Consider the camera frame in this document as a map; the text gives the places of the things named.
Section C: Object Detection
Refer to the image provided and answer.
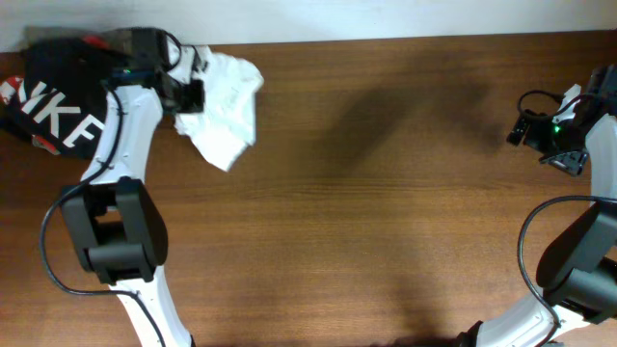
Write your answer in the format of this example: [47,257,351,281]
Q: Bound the black Nike t-shirt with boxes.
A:
[1,36,125,159]

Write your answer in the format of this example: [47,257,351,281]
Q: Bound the olive folded garment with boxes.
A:
[23,26,132,45]

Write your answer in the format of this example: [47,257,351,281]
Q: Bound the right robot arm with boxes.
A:
[452,65,616,347]

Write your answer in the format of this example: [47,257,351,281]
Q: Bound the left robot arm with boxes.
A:
[55,27,204,346]

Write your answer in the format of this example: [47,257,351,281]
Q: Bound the white t-shirt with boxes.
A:
[168,45,264,172]

